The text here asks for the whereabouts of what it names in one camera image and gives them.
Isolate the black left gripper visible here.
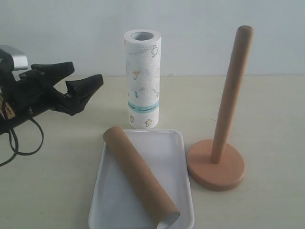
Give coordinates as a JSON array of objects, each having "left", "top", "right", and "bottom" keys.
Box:
[{"left": 0, "top": 62, "right": 103, "bottom": 134}]

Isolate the white printed paper towel roll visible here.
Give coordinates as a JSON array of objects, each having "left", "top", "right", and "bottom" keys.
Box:
[{"left": 124, "top": 29, "right": 162, "bottom": 129}]

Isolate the brown cardboard tube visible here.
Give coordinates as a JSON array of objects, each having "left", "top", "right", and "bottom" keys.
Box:
[{"left": 103, "top": 126, "right": 180, "bottom": 229}]

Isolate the wooden paper towel holder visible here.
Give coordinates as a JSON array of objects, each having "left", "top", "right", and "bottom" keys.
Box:
[{"left": 186, "top": 25, "right": 254, "bottom": 191}]

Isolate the white rectangular tray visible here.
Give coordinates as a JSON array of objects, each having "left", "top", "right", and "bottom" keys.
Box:
[{"left": 88, "top": 129, "right": 194, "bottom": 229}]

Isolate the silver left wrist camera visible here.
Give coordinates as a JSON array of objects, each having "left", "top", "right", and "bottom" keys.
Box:
[{"left": 0, "top": 45, "right": 28, "bottom": 71}]

